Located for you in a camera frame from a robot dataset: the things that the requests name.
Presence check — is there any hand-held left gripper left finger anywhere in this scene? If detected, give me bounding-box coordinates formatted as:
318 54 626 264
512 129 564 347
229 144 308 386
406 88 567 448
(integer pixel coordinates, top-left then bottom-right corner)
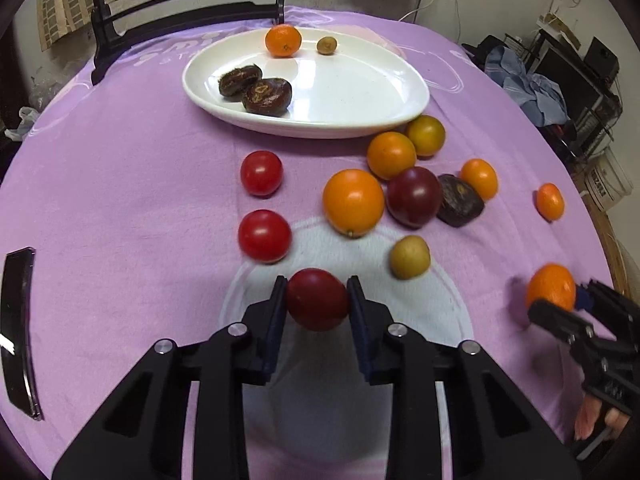
51 275 288 480

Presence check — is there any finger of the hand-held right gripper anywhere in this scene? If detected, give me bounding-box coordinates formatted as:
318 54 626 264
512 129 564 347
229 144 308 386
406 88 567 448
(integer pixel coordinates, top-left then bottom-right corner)
574 280 640 341
527 298 596 356

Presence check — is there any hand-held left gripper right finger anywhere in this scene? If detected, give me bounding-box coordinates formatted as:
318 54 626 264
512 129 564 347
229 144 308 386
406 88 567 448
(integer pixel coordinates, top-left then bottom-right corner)
346 275 583 480

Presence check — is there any dark red cherry tomato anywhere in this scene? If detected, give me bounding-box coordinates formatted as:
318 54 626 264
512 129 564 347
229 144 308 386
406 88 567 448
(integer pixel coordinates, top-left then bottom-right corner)
286 268 350 332

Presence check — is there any small yellow-green fruit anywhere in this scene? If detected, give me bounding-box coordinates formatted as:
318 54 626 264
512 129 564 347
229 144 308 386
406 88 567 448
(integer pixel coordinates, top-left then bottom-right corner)
389 235 432 281

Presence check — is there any small orange mandarin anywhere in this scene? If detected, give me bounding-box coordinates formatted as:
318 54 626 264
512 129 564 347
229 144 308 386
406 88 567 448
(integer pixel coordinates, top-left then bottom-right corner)
536 183 566 222
459 158 499 202

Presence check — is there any large orange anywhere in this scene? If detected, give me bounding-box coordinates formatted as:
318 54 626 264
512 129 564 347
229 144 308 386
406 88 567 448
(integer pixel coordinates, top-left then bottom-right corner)
322 169 386 238

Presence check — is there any dark purple tomato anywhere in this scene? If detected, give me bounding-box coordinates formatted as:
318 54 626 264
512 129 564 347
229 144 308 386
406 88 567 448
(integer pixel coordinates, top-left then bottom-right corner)
386 166 444 228

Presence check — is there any dark brown chestnut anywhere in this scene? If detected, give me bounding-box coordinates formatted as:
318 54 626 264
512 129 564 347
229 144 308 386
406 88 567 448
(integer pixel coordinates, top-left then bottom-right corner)
436 174 486 228

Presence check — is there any white oval plate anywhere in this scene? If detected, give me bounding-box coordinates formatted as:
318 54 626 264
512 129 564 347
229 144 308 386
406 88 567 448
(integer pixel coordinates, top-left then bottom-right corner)
181 26 432 140

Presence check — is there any person's right hand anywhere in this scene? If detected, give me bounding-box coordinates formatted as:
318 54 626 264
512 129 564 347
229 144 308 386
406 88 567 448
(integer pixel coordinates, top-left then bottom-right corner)
574 394 633 443

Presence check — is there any white plastic bucket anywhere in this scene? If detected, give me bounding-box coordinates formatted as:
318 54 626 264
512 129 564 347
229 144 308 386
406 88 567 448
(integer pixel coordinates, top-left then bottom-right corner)
582 152 633 211

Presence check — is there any purple printed blanket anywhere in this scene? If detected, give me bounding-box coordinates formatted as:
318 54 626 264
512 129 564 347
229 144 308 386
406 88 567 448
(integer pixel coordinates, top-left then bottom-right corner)
0 6 628 480

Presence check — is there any yellow-green round fruit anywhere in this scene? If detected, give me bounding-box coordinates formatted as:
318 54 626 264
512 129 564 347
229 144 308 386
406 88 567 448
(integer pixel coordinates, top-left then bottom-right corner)
405 115 447 158

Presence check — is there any black metal rack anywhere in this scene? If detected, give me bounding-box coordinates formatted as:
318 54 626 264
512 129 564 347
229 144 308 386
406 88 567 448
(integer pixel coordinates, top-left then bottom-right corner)
505 30 623 163

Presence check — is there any blue cloth pile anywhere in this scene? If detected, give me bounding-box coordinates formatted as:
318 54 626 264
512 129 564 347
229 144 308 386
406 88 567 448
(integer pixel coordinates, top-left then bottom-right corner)
486 45 571 128

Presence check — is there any glossy black phone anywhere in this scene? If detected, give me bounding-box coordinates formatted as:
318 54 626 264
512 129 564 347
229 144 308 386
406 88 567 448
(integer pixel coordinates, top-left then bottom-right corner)
0 247 43 421

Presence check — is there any dark garment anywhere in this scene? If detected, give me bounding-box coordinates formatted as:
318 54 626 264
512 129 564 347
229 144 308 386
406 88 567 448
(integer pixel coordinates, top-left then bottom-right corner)
462 35 518 68

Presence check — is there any white plastic bag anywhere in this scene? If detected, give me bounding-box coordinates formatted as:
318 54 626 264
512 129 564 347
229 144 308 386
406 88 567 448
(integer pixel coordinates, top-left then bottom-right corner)
5 106 40 142

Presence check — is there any round painted screen black stand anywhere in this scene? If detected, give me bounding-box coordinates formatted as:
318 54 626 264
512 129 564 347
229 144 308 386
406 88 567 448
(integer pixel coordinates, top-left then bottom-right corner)
90 0 290 86

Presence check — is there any beige checked curtain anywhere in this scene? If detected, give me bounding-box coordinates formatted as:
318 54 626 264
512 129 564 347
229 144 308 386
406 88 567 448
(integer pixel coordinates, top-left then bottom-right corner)
37 0 101 52

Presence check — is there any white power cable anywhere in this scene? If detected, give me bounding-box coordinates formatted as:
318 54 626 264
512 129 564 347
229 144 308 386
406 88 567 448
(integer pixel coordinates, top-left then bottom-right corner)
397 0 461 41

